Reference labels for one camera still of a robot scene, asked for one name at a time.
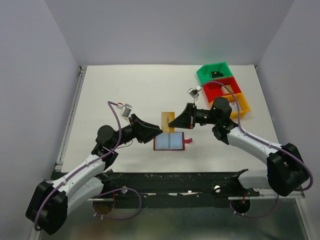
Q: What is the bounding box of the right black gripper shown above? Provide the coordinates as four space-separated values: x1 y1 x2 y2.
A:
169 103 219 130

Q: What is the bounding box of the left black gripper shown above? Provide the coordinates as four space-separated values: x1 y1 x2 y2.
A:
110 113 163 150

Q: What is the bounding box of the gold credit card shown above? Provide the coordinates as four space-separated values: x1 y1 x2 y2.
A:
161 111 175 134

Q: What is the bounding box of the red leather card holder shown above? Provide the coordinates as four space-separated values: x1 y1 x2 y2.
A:
153 132 193 151

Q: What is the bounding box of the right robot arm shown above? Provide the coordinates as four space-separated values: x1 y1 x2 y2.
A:
168 97 311 197

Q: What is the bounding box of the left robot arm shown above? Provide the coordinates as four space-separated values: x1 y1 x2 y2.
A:
25 114 163 235

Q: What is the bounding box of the red plastic bin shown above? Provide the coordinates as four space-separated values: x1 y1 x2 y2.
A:
203 76 242 103

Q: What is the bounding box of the tan box in red bin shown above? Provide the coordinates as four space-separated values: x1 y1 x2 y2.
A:
221 85 234 94

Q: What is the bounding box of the green plastic bin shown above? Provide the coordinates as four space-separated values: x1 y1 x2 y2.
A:
196 62 233 84

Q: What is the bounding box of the black item in green bin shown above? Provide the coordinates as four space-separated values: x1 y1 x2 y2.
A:
211 71 224 79

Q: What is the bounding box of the yellow plastic bin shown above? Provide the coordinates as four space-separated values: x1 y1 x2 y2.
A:
223 93 251 119

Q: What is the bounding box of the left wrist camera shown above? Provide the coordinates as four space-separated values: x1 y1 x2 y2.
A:
116 102 133 119

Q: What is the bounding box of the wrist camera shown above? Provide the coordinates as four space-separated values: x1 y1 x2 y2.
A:
116 102 133 119
187 85 202 105

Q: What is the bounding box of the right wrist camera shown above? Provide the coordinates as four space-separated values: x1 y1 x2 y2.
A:
187 85 202 105

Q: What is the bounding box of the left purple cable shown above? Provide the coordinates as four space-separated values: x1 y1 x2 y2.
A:
33 100 143 231

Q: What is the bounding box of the purple cable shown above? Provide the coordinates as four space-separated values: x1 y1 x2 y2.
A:
197 80 314 218
33 100 143 231

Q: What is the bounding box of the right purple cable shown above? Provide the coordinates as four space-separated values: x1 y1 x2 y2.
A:
197 80 314 218

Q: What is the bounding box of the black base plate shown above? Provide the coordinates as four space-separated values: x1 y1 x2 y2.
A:
97 170 260 209

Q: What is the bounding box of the aluminium left side rail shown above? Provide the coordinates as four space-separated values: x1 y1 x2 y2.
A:
54 66 87 172

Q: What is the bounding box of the aluminium rail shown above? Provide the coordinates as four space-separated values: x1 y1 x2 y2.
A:
54 66 87 172
88 189 306 202

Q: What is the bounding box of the aluminium front rail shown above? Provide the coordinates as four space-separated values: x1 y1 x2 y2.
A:
88 189 306 202

